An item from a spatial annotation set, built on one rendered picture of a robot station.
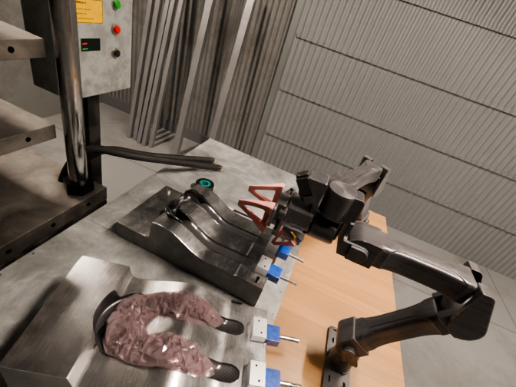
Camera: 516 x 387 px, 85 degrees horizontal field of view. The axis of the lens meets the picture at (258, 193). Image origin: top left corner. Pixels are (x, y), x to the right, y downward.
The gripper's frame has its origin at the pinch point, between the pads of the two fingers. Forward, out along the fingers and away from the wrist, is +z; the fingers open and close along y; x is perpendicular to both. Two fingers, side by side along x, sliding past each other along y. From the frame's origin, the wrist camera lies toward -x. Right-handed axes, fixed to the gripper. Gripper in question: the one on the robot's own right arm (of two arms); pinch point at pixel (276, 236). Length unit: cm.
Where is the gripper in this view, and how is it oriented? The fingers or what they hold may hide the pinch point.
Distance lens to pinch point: 91.8
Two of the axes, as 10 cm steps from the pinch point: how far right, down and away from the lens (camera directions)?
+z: -7.1, 4.8, 5.2
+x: 6.3, 7.7, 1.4
